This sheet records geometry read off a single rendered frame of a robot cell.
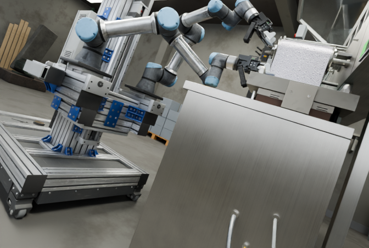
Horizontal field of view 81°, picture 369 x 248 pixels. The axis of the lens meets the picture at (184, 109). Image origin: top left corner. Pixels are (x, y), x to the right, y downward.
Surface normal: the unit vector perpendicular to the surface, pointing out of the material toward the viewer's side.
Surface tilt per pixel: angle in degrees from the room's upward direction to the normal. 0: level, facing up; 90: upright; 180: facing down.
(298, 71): 90
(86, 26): 94
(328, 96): 90
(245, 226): 90
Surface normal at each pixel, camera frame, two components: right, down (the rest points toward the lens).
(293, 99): -0.40, -0.18
